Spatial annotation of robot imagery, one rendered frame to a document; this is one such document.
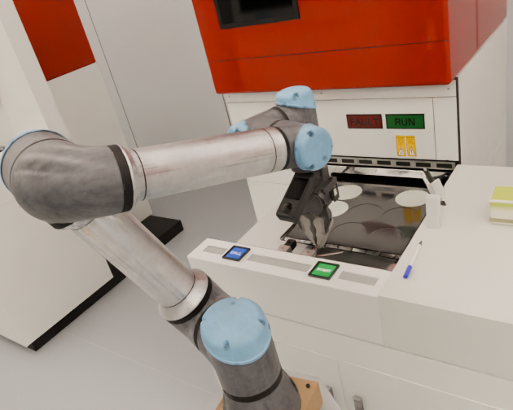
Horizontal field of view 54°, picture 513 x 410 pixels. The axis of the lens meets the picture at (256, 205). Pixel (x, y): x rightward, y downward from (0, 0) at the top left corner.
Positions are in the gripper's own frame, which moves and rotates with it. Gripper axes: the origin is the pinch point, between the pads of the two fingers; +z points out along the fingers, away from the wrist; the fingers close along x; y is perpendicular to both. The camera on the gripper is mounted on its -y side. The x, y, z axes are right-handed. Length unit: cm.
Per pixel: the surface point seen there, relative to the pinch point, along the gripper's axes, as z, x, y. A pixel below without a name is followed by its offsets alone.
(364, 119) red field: -6, 13, 58
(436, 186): -3.4, -19.5, 24.5
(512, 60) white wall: 21, -3, 207
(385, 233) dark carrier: 14.2, -3.9, 27.7
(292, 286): 10.6, 6.5, -4.1
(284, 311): 19.4, 10.8, -4.1
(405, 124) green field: -5, 0, 58
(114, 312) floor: 104, 173, 40
